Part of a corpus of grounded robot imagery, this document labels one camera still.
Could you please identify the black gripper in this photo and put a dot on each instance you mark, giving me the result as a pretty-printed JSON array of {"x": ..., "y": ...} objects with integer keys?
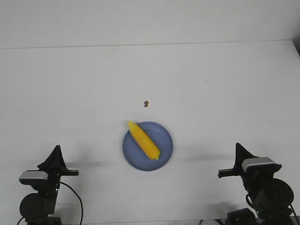
[
  {"x": 240, "y": 155},
  {"x": 53, "y": 162}
]

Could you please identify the blue round plate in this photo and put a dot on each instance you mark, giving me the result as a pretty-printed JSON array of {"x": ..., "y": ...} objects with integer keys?
[{"x": 135, "y": 156}]

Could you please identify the yellow toy corn cob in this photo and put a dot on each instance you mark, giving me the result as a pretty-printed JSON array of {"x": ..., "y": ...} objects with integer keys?
[{"x": 143, "y": 141}]

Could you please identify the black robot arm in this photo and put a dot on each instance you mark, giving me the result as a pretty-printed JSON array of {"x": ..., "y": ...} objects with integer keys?
[
  {"x": 38, "y": 208},
  {"x": 269, "y": 199}
]

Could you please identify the white object at table edge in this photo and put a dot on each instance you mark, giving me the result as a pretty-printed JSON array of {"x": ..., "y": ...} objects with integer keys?
[{"x": 211, "y": 222}]

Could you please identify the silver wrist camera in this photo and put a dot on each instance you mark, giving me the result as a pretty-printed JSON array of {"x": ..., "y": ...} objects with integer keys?
[
  {"x": 32, "y": 177},
  {"x": 263, "y": 164}
]

